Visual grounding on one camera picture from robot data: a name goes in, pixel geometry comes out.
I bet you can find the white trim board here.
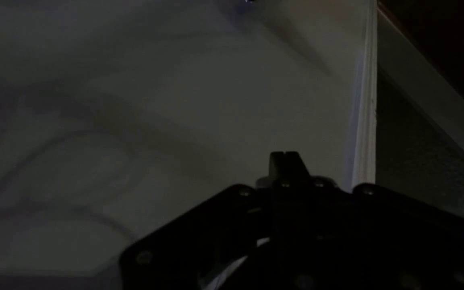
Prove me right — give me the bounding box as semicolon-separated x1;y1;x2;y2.
375;6;464;164

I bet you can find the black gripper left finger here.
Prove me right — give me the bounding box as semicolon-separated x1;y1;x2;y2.
119;149;288;290

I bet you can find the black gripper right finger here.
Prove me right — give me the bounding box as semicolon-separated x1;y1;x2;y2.
285;149;464;290

